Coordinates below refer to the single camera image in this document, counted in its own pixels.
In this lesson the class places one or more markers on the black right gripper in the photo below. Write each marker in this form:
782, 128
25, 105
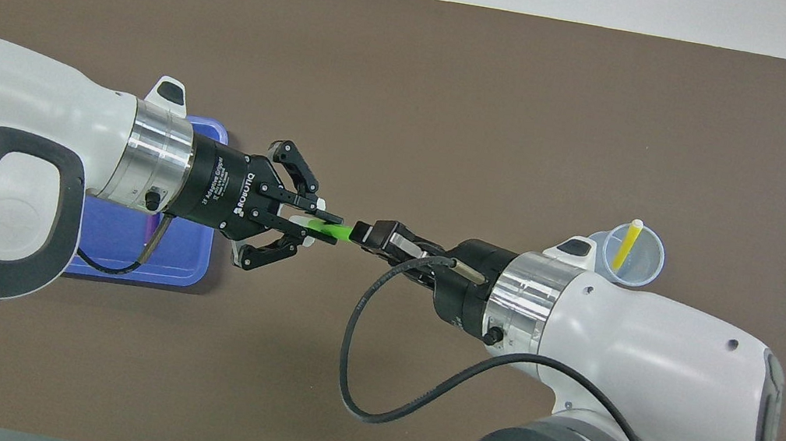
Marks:
470, 284

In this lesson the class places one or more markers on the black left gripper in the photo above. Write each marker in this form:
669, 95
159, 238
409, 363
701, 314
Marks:
220, 189

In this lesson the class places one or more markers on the green marker pen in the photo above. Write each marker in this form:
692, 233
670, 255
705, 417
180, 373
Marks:
332, 231

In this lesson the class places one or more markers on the yellow marker pen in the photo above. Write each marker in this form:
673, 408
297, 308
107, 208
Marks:
625, 249

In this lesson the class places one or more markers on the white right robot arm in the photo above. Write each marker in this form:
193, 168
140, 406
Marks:
656, 349

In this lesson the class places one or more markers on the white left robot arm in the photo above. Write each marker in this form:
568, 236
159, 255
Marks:
27, 91

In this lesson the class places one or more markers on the blue plastic tray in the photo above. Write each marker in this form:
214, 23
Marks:
184, 266

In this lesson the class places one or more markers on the brown table mat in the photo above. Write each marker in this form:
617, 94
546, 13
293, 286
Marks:
412, 97

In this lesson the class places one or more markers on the translucent plastic cup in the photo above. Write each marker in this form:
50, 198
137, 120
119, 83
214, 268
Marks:
642, 268

